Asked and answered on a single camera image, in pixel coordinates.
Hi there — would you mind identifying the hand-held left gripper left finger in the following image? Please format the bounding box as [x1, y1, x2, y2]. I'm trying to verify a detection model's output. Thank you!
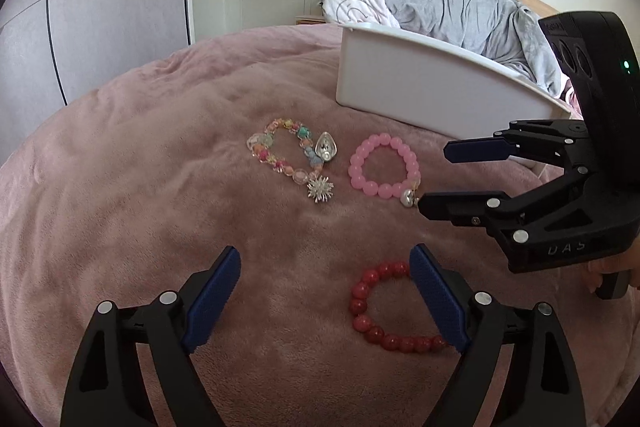
[60, 245, 242, 427]

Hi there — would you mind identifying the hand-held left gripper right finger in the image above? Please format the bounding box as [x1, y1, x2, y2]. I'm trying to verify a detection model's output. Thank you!
[409, 243, 587, 427]

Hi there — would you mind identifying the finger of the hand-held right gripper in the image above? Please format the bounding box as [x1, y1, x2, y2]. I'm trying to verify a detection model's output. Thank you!
[417, 163, 594, 254]
[443, 119, 590, 168]

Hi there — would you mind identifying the red bead bracelet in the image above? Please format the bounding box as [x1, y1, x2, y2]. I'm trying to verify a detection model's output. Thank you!
[349, 261, 449, 354]

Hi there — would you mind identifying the white plastic box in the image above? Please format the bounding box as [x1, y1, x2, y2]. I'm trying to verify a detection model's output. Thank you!
[336, 23, 573, 178]

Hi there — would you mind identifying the pink bead bracelet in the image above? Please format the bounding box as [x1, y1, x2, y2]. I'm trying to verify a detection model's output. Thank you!
[348, 133, 422, 208]

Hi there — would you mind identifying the person's right hand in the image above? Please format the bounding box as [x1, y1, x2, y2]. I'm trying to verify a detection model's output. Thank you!
[580, 237, 640, 295]

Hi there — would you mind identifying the pink plush blanket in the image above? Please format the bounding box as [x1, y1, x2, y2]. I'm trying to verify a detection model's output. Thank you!
[0, 24, 640, 427]

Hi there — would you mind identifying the grey quilt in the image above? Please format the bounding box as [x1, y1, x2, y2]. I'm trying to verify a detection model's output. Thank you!
[384, 0, 568, 95]

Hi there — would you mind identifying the grey wardrobe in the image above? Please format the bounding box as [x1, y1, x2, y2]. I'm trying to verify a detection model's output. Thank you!
[0, 0, 193, 168]

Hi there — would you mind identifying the multicolour bead charm bracelet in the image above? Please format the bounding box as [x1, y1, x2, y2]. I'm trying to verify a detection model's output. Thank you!
[246, 118, 341, 205]

